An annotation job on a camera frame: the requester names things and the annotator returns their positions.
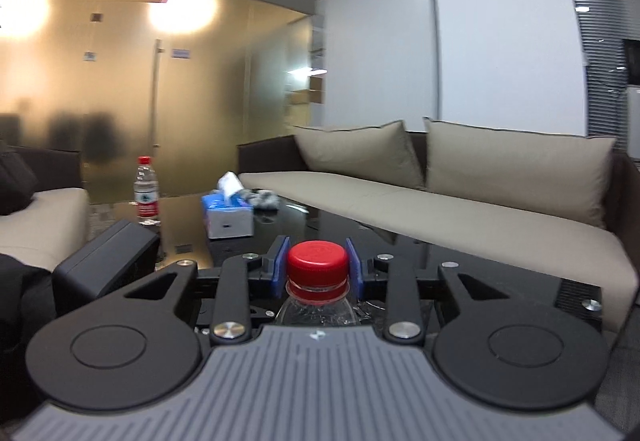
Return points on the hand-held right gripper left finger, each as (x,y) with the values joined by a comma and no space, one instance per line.
(280,268)

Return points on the long beige sofa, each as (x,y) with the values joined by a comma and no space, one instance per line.
(450,221)

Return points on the grey window blinds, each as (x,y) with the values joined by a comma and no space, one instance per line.
(600,21)

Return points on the black box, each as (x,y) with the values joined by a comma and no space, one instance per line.
(102,266)

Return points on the beige armchair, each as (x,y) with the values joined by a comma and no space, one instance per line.
(45,221)

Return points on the red bottle cap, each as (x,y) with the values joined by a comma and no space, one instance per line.
(317,263)

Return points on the grey fuzzy object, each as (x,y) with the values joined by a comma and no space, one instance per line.
(264,199)

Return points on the white wall panel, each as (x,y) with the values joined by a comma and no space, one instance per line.
(380,31)

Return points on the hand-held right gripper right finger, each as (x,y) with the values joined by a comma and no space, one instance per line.
(354,268)

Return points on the black cushion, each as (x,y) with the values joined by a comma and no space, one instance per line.
(14,183)

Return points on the small beige back cushion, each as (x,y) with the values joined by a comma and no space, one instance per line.
(360,153)

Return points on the large beige back cushion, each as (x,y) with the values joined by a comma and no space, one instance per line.
(515,168)

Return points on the red-label water bottle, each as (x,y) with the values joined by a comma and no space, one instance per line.
(146,193)

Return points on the blue door sign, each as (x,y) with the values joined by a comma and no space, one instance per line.
(180,53)

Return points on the clear plastic water bottle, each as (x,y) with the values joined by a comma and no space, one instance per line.
(316,312)

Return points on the blue tissue box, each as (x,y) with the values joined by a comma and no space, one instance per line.
(227,218)

